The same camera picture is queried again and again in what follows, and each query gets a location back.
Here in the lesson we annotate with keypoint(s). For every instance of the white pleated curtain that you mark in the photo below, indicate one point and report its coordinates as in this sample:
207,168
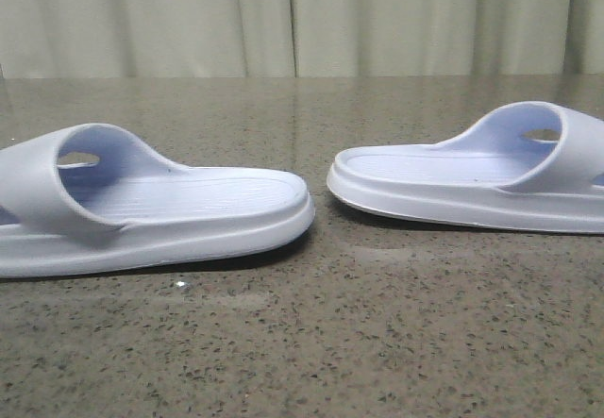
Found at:
225,38

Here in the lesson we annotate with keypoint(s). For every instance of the light blue slipper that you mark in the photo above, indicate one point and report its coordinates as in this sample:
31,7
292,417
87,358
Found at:
95,198
525,166

